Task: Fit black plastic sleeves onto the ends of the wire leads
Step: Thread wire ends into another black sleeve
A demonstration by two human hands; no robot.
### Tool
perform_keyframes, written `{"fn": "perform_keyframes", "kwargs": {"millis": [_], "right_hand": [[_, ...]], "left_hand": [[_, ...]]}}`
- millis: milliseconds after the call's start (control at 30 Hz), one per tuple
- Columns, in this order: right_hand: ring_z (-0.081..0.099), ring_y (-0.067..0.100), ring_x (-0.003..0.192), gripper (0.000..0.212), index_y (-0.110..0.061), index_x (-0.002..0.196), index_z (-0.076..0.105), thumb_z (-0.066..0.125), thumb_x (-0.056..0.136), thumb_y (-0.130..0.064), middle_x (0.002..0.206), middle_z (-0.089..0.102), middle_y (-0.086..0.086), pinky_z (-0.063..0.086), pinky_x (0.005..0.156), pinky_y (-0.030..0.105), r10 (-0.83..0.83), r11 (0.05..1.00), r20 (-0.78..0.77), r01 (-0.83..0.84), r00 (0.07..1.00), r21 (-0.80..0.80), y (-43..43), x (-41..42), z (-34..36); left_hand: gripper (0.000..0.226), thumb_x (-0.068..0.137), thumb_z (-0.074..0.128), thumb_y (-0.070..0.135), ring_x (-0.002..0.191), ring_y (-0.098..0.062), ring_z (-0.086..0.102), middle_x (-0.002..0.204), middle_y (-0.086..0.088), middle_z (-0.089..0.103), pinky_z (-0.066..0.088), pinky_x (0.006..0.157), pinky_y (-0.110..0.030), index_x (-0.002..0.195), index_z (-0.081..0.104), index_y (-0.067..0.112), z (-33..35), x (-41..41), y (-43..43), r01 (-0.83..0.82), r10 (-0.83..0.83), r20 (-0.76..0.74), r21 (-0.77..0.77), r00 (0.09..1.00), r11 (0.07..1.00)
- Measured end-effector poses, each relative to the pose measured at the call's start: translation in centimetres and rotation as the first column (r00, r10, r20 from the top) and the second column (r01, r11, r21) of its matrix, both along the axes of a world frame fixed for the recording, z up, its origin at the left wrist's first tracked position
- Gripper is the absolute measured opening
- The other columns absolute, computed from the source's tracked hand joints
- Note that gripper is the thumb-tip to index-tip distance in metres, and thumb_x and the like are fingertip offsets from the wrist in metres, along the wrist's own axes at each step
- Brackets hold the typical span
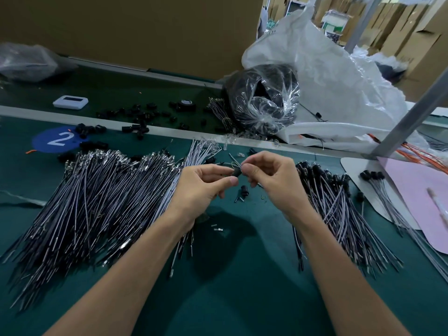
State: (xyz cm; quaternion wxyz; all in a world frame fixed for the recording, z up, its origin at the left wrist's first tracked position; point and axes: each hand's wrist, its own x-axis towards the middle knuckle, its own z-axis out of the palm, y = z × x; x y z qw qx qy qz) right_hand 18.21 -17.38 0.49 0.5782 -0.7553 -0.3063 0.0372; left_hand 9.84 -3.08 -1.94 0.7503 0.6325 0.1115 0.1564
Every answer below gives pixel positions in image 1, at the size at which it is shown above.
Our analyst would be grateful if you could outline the person's left hand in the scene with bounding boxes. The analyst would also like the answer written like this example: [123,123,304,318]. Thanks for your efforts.
[167,163,240,227]

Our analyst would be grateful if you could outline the person's right hand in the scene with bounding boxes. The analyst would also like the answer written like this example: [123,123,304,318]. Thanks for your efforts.
[240,151,316,224]

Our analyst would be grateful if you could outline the pile of wires with black caps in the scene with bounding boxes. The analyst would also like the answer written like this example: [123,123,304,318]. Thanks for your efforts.
[290,161,403,276]

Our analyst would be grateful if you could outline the black plastic caps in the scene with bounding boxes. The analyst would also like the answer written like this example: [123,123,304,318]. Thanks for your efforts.
[57,101,219,163]

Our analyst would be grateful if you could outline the small bundle of capped wires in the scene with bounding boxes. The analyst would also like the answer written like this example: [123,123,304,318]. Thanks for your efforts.
[359,170,448,283]

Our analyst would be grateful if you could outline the pile of grey wires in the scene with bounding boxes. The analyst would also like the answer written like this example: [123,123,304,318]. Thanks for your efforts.
[0,140,221,311]

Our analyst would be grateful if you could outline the person's right forearm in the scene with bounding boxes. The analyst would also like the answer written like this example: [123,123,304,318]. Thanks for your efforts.
[290,205,413,336]

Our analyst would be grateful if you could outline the person's left forearm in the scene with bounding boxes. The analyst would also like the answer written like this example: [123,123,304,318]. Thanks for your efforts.
[43,213,193,336]

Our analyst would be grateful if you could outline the clear bag with black contents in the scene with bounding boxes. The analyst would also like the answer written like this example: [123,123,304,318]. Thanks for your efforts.
[225,64,301,136]

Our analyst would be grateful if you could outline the large white plastic sack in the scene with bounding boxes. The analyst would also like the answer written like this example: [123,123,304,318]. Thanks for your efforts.
[241,7,448,155]

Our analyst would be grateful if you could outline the pink paper sheet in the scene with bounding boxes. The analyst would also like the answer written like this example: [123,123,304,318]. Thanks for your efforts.
[378,157,448,255]

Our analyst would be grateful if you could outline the blue round number sticker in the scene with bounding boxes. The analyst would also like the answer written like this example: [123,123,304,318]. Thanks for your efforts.
[31,126,84,154]

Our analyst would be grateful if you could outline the small white timer device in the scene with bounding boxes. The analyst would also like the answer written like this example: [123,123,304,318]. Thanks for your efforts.
[52,96,90,110]

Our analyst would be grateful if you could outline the white pen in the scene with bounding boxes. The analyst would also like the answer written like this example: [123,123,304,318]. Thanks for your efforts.
[427,189,448,224]

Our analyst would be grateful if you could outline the brown cardboard panel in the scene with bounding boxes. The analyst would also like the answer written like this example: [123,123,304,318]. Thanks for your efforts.
[0,0,264,81]

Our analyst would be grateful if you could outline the clear plastic strip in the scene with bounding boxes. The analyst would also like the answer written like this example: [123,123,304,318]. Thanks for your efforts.
[0,191,46,207]

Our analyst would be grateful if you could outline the stack of cardboard boxes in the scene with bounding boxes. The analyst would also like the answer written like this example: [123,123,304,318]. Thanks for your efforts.
[381,0,448,102]

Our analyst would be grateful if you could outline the crumpled clear plastic bag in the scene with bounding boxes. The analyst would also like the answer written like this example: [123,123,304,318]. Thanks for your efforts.
[0,43,78,83]

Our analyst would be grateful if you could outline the bundle of orange wires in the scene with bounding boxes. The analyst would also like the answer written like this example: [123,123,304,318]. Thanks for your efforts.
[369,133,448,172]

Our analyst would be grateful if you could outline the grey metal frame post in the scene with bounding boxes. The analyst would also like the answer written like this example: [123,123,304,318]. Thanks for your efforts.
[371,70,448,158]
[344,0,385,53]

